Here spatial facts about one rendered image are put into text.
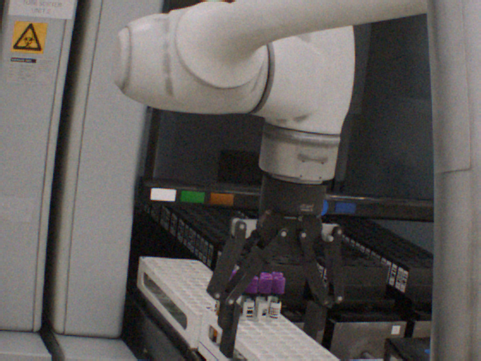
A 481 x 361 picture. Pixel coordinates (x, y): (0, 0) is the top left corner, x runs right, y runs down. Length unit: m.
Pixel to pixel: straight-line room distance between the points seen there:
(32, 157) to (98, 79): 0.15
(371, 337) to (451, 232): 1.08
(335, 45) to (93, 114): 0.49
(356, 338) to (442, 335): 1.06
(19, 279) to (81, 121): 0.26
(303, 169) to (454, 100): 0.59
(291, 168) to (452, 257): 0.60
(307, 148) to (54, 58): 0.48
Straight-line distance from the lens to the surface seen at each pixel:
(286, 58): 1.23
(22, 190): 1.62
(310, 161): 1.27
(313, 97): 1.24
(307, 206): 1.28
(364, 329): 1.76
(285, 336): 1.36
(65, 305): 1.68
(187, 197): 1.65
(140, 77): 1.17
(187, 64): 1.15
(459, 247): 0.69
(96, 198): 1.65
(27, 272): 1.65
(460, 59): 0.70
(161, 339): 1.55
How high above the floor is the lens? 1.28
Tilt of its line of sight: 9 degrees down
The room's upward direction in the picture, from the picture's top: 8 degrees clockwise
